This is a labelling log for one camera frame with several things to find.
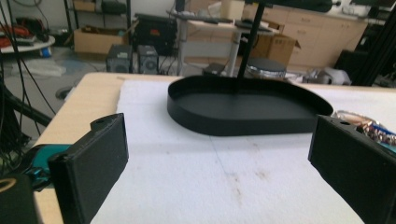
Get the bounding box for large brown cardboard box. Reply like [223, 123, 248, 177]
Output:
[241, 32, 302, 67]

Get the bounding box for white foam mat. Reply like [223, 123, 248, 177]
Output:
[90, 79, 396, 224]

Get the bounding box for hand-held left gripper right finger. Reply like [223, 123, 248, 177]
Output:
[307, 114, 396, 224]

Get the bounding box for white standing desk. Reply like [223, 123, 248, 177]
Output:
[166, 8, 283, 77]

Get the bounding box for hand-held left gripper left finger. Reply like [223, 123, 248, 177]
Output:
[48, 112, 130, 224]

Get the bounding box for black round stool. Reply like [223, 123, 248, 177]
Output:
[246, 57, 288, 78]

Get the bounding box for teal and black clamp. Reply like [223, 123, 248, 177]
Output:
[18, 143, 72, 191]

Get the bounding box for black oval tray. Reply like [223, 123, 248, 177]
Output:
[166, 0, 334, 137]

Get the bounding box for open cardboard box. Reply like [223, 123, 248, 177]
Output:
[73, 25, 129, 56]

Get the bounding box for round white table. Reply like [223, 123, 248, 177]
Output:
[0, 25, 56, 54]

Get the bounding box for black hanging cables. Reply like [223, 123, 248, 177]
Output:
[0, 0, 59, 175]

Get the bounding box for small grey computer case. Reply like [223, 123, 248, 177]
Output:
[105, 44, 134, 74]
[136, 45, 160, 75]

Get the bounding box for wooden cabinet with drawers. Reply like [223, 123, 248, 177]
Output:
[242, 4, 369, 69]

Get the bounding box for black equipment case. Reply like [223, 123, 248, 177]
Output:
[134, 12, 177, 57]

